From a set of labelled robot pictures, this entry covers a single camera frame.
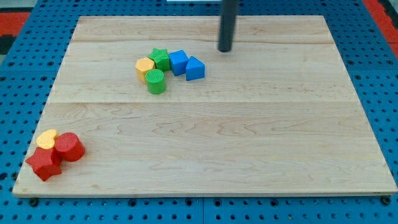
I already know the light wooden board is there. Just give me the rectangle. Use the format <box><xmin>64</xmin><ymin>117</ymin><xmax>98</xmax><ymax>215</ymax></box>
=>
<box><xmin>13</xmin><ymin>16</ymin><xmax>397</xmax><ymax>198</ymax></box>

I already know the red star block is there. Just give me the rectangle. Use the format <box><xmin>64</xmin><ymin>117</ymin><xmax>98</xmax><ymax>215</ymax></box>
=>
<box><xmin>25</xmin><ymin>147</ymin><xmax>62</xmax><ymax>181</ymax></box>

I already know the blue triangular prism block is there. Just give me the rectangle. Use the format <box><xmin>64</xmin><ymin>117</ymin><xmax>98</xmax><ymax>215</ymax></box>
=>
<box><xmin>186</xmin><ymin>56</ymin><xmax>205</xmax><ymax>81</ymax></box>

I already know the yellow hexagon block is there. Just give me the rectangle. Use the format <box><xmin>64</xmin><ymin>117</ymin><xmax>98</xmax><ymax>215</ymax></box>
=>
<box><xmin>135</xmin><ymin>57</ymin><xmax>155</xmax><ymax>83</ymax></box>

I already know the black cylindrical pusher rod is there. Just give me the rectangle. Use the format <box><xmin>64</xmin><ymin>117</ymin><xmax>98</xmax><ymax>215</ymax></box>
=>
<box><xmin>218</xmin><ymin>0</ymin><xmax>239</xmax><ymax>52</ymax></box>

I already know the green cylinder block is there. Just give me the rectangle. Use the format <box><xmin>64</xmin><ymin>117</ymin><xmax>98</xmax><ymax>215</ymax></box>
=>
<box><xmin>146</xmin><ymin>69</ymin><xmax>166</xmax><ymax>95</ymax></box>

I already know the green star block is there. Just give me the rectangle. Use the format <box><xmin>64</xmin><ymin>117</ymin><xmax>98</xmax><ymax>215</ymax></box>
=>
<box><xmin>148</xmin><ymin>48</ymin><xmax>171</xmax><ymax>72</ymax></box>

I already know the blue cube block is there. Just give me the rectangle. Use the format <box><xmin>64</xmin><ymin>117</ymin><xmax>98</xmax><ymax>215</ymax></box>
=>
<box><xmin>169</xmin><ymin>50</ymin><xmax>188</xmax><ymax>76</ymax></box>

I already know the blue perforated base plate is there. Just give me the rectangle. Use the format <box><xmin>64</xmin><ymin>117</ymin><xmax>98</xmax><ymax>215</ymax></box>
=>
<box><xmin>1</xmin><ymin>0</ymin><xmax>397</xmax><ymax>223</ymax></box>

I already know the red cylinder block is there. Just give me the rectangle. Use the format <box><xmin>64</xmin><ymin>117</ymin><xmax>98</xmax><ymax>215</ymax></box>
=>
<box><xmin>55</xmin><ymin>133</ymin><xmax>85</xmax><ymax>162</ymax></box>

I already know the yellow heart block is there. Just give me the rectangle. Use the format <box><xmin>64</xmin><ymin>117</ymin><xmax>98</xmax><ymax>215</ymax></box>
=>
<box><xmin>35</xmin><ymin>129</ymin><xmax>58</xmax><ymax>149</ymax></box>

